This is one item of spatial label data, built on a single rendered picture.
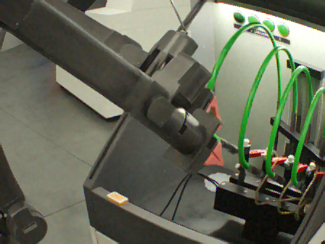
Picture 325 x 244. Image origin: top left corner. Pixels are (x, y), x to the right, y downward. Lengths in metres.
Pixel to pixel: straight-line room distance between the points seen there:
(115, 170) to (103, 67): 0.77
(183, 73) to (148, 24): 3.31
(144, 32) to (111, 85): 3.42
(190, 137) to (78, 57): 0.30
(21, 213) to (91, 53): 0.25
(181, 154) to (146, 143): 0.59
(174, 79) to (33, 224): 0.33
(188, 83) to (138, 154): 0.67
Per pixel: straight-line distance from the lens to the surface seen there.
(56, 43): 0.54
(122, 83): 0.65
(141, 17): 4.01
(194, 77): 0.77
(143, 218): 1.19
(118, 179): 1.38
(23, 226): 0.65
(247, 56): 1.50
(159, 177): 1.52
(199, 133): 0.81
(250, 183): 1.29
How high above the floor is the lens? 1.62
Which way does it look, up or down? 23 degrees down
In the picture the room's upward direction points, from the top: straight up
